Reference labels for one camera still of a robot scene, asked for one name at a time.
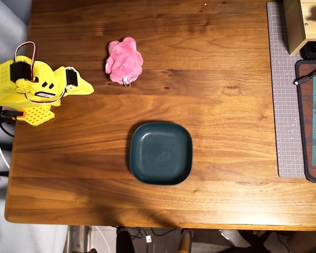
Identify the dark printed mouse pad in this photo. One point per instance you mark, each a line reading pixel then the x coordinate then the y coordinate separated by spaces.
pixel 308 131

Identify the yellow perforated robot base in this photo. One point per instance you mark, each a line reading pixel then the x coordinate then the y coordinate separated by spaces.
pixel 39 116

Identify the black electronic device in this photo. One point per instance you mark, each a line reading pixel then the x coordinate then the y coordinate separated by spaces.
pixel 314 50

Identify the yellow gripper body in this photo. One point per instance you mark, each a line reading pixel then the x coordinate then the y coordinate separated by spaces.
pixel 73 77

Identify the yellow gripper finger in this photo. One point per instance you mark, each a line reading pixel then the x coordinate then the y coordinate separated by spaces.
pixel 84 85
pixel 85 93

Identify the grey cutting mat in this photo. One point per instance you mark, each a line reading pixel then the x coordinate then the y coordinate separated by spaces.
pixel 284 105

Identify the pink strawberry bear plush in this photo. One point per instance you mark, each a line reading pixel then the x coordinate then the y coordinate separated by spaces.
pixel 123 62

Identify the pale fabric curtain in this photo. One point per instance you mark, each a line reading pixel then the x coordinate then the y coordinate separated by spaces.
pixel 5 31

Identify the light wooden box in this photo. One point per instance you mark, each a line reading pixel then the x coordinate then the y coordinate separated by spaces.
pixel 295 23

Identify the black post under table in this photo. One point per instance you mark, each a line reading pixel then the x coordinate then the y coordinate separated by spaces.
pixel 125 241

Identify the small white tag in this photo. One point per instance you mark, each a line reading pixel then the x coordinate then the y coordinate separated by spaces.
pixel 148 238

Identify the wooden table leg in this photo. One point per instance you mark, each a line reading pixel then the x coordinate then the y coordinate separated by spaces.
pixel 185 241

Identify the orange black clamp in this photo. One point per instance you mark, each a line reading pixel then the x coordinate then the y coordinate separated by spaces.
pixel 11 114

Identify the dark teal square plate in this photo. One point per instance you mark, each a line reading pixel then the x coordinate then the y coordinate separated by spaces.
pixel 160 154

